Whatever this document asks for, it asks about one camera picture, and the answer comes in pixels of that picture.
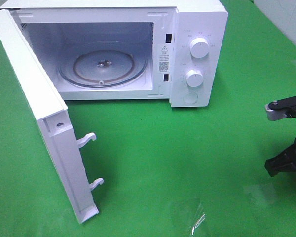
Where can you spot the green table cloth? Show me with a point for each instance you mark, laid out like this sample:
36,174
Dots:
168,172

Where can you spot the upper white microwave knob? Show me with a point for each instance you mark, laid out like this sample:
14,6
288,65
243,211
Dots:
199,47

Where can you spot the white microwave knob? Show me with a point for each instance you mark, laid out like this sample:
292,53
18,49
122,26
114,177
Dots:
194,78
199,47

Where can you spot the lower white microwave knob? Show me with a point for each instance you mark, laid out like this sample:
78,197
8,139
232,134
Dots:
194,78

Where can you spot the round white door-release button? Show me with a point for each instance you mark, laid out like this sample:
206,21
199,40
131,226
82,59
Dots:
190,98

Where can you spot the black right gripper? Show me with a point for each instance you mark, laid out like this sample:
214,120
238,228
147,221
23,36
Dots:
283,162

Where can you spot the white microwave oven body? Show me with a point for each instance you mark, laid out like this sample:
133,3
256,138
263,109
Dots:
158,30

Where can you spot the white microwave door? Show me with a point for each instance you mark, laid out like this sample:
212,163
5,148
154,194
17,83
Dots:
50,112

